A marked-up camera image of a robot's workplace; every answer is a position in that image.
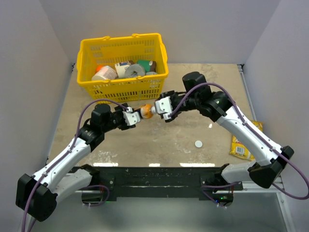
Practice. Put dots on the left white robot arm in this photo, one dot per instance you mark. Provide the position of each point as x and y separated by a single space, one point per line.
39 194

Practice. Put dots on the large white bottle cap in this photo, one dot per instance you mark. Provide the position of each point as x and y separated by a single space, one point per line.
198 144

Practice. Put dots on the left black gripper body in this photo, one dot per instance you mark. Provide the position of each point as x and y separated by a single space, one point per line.
117 118

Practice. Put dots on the white bottle orange cap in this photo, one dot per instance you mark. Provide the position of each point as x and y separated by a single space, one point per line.
104 73

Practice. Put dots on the grey tape roll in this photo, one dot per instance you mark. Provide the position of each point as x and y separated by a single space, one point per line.
135 70

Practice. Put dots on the green packet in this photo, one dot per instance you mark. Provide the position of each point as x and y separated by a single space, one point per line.
146 64

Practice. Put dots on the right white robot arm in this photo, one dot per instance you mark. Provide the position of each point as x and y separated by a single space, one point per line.
269 157

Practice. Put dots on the brown packet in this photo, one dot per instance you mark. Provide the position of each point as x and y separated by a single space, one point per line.
152 66

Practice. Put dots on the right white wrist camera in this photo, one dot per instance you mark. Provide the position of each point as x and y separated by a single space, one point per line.
163 107

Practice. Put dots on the orange drink bottle blue label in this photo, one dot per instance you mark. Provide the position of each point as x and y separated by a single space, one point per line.
145 111

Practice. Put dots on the yellow plastic shopping basket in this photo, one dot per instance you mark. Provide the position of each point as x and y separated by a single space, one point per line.
109 51

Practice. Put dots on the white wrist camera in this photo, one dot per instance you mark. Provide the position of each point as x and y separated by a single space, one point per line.
131 117
163 107

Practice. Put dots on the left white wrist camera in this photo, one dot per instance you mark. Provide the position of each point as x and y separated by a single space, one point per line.
131 117

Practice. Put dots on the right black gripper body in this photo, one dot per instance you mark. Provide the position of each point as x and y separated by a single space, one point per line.
189 103

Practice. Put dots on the yellow snack bag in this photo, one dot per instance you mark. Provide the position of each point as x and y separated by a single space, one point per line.
239 150

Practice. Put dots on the white labelled carton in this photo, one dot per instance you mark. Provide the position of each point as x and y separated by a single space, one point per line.
122 66

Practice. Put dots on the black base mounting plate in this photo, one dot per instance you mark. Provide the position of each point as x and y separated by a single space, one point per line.
112 183

